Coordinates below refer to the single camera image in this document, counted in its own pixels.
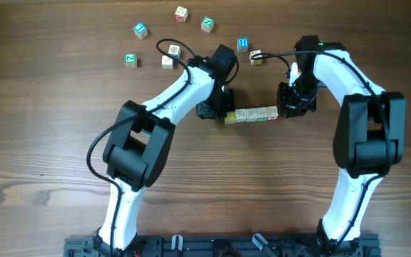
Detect yellow letter block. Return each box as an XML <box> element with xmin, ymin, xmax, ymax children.
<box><xmin>224</xmin><ymin>111</ymin><xmax>236</xmax><ymax>124</ymax></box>

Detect plain wooden block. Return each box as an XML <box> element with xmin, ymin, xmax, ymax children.
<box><xmin>235</xmin><ymin>109</ymin><xmax>247</xmax><ymax>123</ymax></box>

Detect red A letter block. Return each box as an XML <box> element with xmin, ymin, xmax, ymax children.
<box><xmin>266</xmin><ymin>106</ymin><xmax>278</xmax><ymax>120</ymax></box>

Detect wooden fish nine block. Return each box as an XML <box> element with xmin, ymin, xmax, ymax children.
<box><xmin>245</xmin><ymin>108</ymin><xmax>258</xmax><ymax>122</ymax></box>

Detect green sided wooden block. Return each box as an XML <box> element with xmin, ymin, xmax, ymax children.
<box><xmin>256</xmin><ymin>107</ymin><xmax>268</xmax><ymax>121</ymax></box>

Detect yellow sided picture block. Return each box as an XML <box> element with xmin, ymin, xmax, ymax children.
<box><xmin>250</xmin><ymin>50</ymin><xmax>263</xmax><ymax>66</ymax></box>

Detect blue H letter block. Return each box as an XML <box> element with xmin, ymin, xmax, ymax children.
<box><xmin>237</xmin><ymin>37</ymin><xmax>249</xmax><ymax>53</ymax></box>

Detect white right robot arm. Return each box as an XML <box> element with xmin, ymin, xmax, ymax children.
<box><xmin>278</xmin><ymin>36</ymin><xmax>406</xmax><ymax>252</ymax></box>

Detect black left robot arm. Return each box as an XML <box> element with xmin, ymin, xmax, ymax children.
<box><xmin>96</xmin><ymin>45</ymin><xmax>238</xmax><ymax>256</ymax></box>

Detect wooden picture block centre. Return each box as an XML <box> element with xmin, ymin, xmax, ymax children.
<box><xmin>161</xmin><ymin>56</ymin><xmax>174</xmax><ymax>69</ymax></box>

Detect blue sided picture block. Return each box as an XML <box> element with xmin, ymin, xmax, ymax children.
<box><xmin>168</xmin><ymin>44</ymin><xmax>181</xmax><ymax>59</ymax></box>

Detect green N block top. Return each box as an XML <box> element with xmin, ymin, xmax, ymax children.
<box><xmin>201</xmin><ymin>16</ymin><xmax>215</xmax><ymax>33</ymax></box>

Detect red letter block top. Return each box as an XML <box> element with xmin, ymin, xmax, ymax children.
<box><xmin>174</xmin><ymin>6</ymin><xmax>188</xmax><ymax>23</ymax></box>

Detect green Z letter block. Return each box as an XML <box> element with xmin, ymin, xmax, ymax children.
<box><xmin>125</xmin><ymin>53</ymin><xmax>137</xmax><ymax>68</ymax></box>

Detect blue I letter block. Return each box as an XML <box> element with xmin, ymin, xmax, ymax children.
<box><xmin>133</xmin><ymin>22</ymin><xmax>148</xmax><ymax>39</ymax></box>

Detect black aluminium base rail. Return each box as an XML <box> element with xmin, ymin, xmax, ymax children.
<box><xmin>63</xmin><ymin>233</ymin><xmax>382</xmax><ymax>257</ymax></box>

